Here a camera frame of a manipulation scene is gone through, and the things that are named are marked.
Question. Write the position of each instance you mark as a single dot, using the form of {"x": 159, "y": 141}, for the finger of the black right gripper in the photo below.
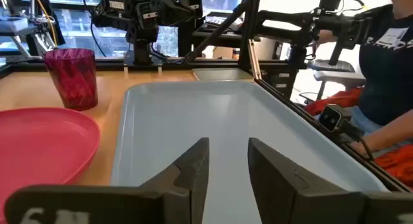
{"x": 193, "y": 6}
{"x": 148, "y": 20}

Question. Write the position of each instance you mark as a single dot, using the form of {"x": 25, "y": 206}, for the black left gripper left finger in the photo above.
{"x": 180, "y": 191}

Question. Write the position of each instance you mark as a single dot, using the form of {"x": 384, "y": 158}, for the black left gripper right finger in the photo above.
{"x": 284, "y": 198}

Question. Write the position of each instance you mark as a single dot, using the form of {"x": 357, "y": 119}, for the dark red faceted cup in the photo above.
{"x": 72, "y": 78}

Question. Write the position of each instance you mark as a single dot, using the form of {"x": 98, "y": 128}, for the pink plastic plate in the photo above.
{"x": 42, "y": 143}

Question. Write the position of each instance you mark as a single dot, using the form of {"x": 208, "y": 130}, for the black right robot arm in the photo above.
{"x": 142, "y": 51}

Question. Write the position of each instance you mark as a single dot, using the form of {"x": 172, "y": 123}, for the light blue plastic tray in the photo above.
{"x": 200, "y": 114}

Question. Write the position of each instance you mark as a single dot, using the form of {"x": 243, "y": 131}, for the orange cloth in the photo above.
{"x": 338, "y": 99}

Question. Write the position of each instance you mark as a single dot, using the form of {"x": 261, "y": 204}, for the white desk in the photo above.
{"x": 338, "y": 77}

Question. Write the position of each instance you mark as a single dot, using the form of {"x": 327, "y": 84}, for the person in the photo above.
{"x": 384, "y": 82}

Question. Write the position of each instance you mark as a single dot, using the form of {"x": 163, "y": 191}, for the silver aluminium bracket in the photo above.
{"x": 255, "y": 61}

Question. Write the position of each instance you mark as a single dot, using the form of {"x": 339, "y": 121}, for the small camera on frame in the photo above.
{"x": 329, "y": 118}

